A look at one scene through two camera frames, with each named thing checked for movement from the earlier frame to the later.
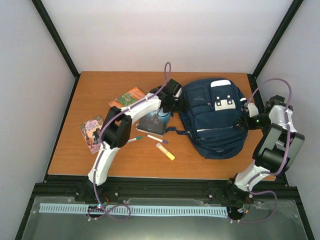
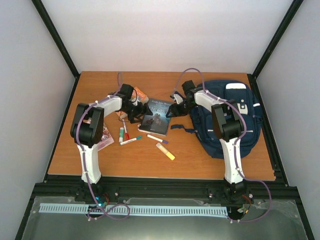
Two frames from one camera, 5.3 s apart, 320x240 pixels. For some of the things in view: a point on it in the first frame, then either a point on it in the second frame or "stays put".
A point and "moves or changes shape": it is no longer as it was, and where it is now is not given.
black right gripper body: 257,124 to 184,109
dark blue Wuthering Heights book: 154,123 stays put
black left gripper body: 171,107 to 134,111
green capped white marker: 137,138 stays put
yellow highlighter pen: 171,156 stays put
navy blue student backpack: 210,112 moves or changes shape
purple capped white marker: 165,141 stays put
